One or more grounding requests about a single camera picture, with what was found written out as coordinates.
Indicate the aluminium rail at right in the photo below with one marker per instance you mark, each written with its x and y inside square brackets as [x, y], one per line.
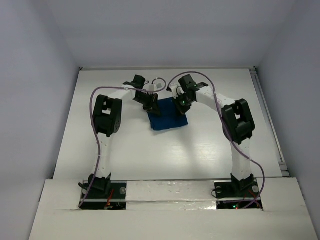
[267, 117]

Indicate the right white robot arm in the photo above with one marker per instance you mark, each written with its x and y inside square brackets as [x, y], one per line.
[235, 116]

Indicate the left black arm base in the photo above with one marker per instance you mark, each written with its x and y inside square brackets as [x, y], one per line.
[103, 195]

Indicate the blue printed t-shirt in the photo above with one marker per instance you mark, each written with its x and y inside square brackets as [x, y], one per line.
[169, 118]

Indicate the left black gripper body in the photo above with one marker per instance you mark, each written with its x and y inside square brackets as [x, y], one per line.
[151, 106]

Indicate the white foam strip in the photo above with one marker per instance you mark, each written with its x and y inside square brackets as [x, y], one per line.
[176, 195]

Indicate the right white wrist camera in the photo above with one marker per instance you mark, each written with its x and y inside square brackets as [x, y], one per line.
[176, 90]

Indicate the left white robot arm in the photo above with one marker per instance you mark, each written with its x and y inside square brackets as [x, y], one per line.
[105, 108]

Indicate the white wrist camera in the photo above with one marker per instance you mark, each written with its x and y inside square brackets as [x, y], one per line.
[155, 85]
[176, 90]

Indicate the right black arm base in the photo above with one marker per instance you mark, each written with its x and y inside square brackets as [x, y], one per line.
[229, 198]

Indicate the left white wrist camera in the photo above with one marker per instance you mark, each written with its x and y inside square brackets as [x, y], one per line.
[155, 85]

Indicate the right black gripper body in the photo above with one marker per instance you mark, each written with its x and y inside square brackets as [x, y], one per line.
[183, 103]

